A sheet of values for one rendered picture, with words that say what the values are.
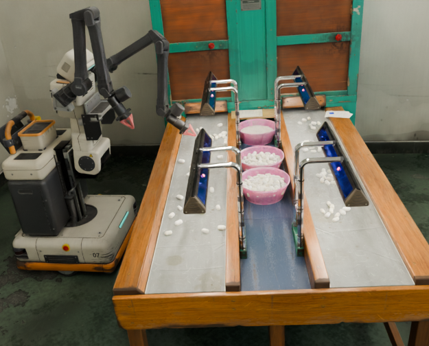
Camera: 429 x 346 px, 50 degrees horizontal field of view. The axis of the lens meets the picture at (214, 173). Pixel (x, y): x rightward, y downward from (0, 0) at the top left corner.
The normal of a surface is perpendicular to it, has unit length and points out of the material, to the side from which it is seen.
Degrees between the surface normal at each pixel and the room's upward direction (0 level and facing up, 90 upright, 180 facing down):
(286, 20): 90
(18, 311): 0
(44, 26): 90
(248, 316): 90
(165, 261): 0
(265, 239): 0
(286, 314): 90
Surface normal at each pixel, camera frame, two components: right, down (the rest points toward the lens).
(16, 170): -0.13, 0.47
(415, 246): -0.07, -0.88
